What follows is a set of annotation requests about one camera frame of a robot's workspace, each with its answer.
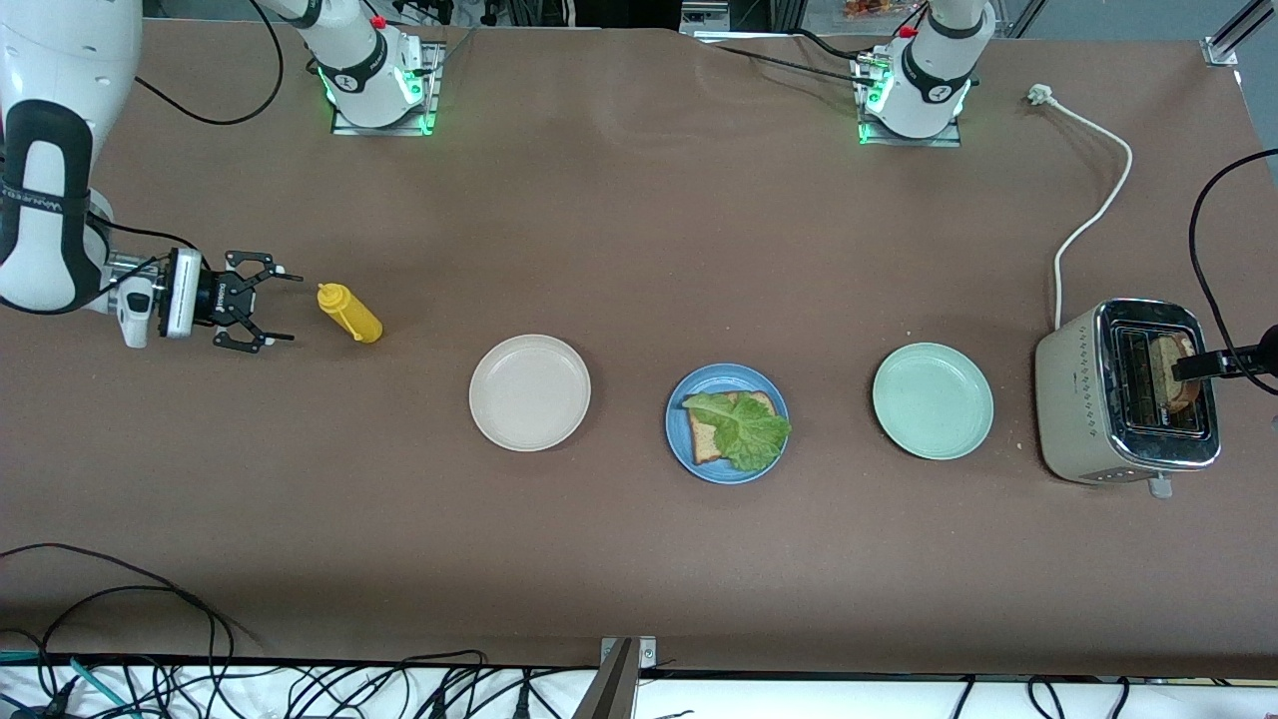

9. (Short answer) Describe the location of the beige chrome toaster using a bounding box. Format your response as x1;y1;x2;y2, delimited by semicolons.
1034;298;1223;499

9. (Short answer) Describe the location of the aluminium frame profile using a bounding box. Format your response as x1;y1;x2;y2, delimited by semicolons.
1203;0;1278;69

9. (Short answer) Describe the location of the white toaster power cord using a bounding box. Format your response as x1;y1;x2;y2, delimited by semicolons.
1028;84;1135;332

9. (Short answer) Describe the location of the grey metal bracket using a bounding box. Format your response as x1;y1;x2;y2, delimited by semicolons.
571;636;658;719

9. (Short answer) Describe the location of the beige round plate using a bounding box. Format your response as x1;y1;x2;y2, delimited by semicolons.
468;334;592;453

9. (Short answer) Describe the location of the brown bread slice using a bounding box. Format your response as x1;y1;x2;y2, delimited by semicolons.
689;391;778;466
1150;333;1200;413

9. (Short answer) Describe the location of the teal cable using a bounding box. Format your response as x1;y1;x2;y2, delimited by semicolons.
0;649;133;719

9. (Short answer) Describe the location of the green round plate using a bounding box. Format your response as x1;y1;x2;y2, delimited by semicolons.
872;342;995;461

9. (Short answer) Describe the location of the blue round plate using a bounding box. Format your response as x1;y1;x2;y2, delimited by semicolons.
665;361;790;485

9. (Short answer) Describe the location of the green lettuce leaf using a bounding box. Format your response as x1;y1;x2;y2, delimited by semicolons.
682;390;793;473

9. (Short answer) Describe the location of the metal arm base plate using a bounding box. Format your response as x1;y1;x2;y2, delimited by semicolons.
854;55;964;148
330;42;442;136

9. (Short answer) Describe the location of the long black looped cable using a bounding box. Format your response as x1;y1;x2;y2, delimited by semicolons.
0;542;237;700

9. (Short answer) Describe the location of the thin black base cable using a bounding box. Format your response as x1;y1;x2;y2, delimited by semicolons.
689;28;885;86

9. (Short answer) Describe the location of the yellow squeeze sauce bottle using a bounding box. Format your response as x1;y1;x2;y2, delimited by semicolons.
317;283;383;345

